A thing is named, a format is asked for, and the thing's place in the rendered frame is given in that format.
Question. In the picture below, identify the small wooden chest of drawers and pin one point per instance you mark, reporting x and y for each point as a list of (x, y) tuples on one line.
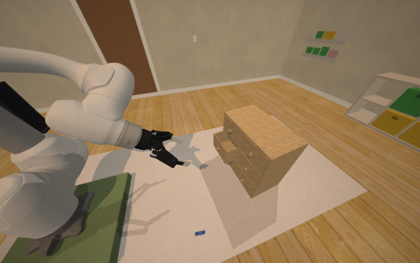
[(281, 145)]

